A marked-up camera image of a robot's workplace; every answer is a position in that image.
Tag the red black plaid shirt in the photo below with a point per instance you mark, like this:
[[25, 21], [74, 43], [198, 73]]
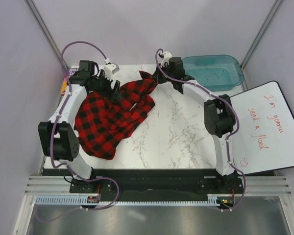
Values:
[[102, 124]]

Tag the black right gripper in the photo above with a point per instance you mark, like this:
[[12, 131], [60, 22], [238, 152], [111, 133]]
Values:
[[158, 75]]

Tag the whiteboard with red writing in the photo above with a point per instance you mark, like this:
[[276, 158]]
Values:
[[265, 139]]

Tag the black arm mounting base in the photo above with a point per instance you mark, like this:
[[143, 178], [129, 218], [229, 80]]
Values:
[[202, 181]]

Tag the right aluminium corner post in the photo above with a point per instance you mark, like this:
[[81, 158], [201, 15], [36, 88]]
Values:
[[261, 32]]

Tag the Roald Dahl paperback book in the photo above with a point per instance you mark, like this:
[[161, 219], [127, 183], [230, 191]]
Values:
[[69, 72]]

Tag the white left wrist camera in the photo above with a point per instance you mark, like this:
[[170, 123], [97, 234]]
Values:
[[110, 69]]

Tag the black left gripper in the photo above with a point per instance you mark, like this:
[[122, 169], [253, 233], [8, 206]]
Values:
[[112, 95]]

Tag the aluminium frame rail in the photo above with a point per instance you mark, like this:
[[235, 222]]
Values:
[[255, 186]]

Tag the teal transparent plastic bin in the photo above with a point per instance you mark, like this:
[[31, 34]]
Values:
[[214, 72]]

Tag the aluminium corner post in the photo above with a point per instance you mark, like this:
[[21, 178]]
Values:
[[44, 29], [261, 32]]

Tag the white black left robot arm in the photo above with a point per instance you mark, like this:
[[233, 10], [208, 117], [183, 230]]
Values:
[[57, 137]]

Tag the left aluminium corner post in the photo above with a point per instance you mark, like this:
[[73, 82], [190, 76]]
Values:
[[44, 29]]

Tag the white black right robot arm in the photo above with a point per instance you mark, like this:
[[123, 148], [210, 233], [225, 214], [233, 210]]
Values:
[[220, 119]]

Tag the white slotted cable duct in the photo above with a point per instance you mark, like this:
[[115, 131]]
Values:
[[128, 200]]

